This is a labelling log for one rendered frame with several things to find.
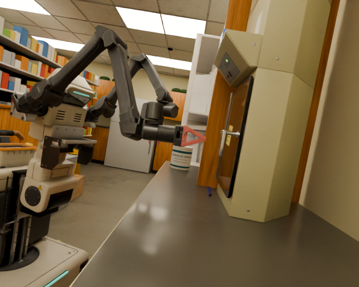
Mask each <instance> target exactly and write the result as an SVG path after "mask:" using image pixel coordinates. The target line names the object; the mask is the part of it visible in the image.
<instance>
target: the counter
mask: <svg viewBox="0 0 359 287"><path fill-rule="evenodd" d="M198 171H199V166H192V165H190V168H189V170H187V171H185V170H177V169H173V168H171V167H170V161H166V162H165V163H164V165H162V167H161V168H160V169H159V171H158V172H157V174H156V175H155V176H154V177H153V179H152V180H151V181H150V182H149V184H148V185H147V186H146V188H145V189H144V190H143V192H142V193H141V194H140V196H139V197H138V198H137V199H136V201H135V202H134V203H133V204H132V206H131V207H130V209H129V210H128V211H127V212H126V214H125V215H124V216H123V218H122V219H121V220H120V221H119V223H118V224H117V226H115V228H114V229H113V231H112V232H111V233H110V234H109V236H108V237H107V238H106V239H105V241H104V242H103V243H102V245H101V246H100V247H99V249H98V250H97V251H96V253H95V254H94V255H93V256H92V258H91V259H90V261H89V262H88V263H87V264H86V266H85V267H84V268H83V269H82V271H81V272H80V273H79V275H78V276H77V277H76V278H75V280H74V281H73V283H72V284H71V285H70V286H69V287H359V241H357V240H356V239H354V238H352V237H351V236H349V235H347V234H346V233H345V232H343V231H342V230H340V229H338V228H337V227H335V226H333V225H332V224H330V223H329V222H327V221H326V220H324V219H323V218H321V217H319V216H318V215H316V214H314V213H313V212H312V211H310V210H308V209H307V208H305V207H304V206H302V205H300V204H299V203H294V202H291V205H290V209H289V214H288V215H286V216H282V217H280V218H277V219H274V220H270V221H267V222H264V223H263V222H257V221H253V220H247V219H241V218H235V217H231V216H229V215H228V213H227V211H226V209H225V207H224V205H223V203H222V201H221V199H220V197H219V195H218V193H217V188H212V187H211V196H209V191H208V187H206V186H200V185H197V177H198Z"/></svg>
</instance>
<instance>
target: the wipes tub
mask: <svg viewBox="0 0 359 287"><path fill-rule="evenodd" d="M192 152H193V147H190V146H185V147H179V146H175V145H173V150H172V156H171V160H170V167H171V168H173V169H177V170H185V171H187V170H189V168H190V162H191V156H192Z"/></svg>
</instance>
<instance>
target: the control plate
mask: <svg viewBox="0 0 359 287"><path fill-rule="evenodd" d="M226 60H227V61H228V62H227V61H226ZM224 63H225V64H226V65H225V64H224ZM233 67H234V69H233V71H232V73H231V75H232V77H231V76H230V75H229V73H228V71H229V72H230V71H231V69H232V68H233ZM218 68H219V69H220V70H221V72H222V73H223V75H224V76H225V78H226V79H227V75H229V77H228V79H227V81H228V82H229V83H231V82H232V81H233V80H234V79H235V77H236V76H237V75H238V74H239V72H240V71H239V70H238V68H237V67H236V65H235V64H234V62H233V61H232V60H231V58H230V57H229V55H228V54H227V52H225V54H224V56H223V59H222V61H221V63H220V65H219V67H218Z"/></svg>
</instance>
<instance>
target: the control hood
mask: <svg viewBox="0 0 359 287"><path fill-rule="evenodd" d="M262 39H263V36H262V35H261V34H254V33H250V32H243V31H236V30H229V29H226V30H225V33H224V36H223V38H222V41H221V44H220V46H219V49H218V52H217V55H216V57H215V60H214V65H215V66H216V67H217V69H218V71H219V72H220V73H221V75H222V76H223V78H224V79H225V80H226V82H227V83H228V85H229V86H230V87H233V88H235V87H236V86H237V85H238V84H240V83H241V82H242V81H243V80H244V79H245V78H246V77H247V76H248V75H249V74H250V73H251V72H252V71H253V70H254V69H255V68H256V67H257V66H258V60H259V54H260V49H261V45H262ZM225 52H227V54H228V55H229V57H230V58H231V60H232V61H233V62H234V64H235V65H236V67H237V68H238V70H239V71H240V72H239V74H238V75H237V76H236V77H235V79H234V80H233V81H232V82H231V83H229V82H228V81H227V79H226V78H225V76H224V75H223V73H222V72H221V70H220V69H219V68H218V67H219V65H220V63H221V61H222V59H223V56H224V54H225Z"/></svg>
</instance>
